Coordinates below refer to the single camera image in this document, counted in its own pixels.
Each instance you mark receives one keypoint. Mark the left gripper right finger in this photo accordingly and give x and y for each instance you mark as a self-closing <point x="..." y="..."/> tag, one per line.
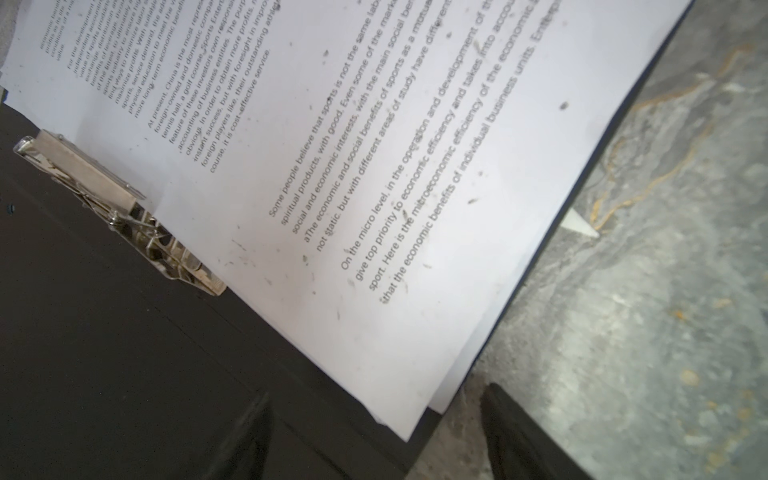
<point x="518" y="448"/>

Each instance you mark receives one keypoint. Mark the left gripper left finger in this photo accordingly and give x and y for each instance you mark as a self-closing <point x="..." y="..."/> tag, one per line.
<point x="241" y="451"/>

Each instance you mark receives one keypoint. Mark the blue folder black inside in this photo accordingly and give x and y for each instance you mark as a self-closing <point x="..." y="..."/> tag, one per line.
<point x="109" y="370"/>

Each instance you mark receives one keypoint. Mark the printed paper sheet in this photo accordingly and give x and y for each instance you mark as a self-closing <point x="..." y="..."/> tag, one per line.
<point x="461" y="367"/>
<point x="574" y="222"/>
<point x="368" y="176"/>

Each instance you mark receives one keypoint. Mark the metal folder clip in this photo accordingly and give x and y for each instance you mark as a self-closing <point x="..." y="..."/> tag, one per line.
<point x="117" y="204"/>

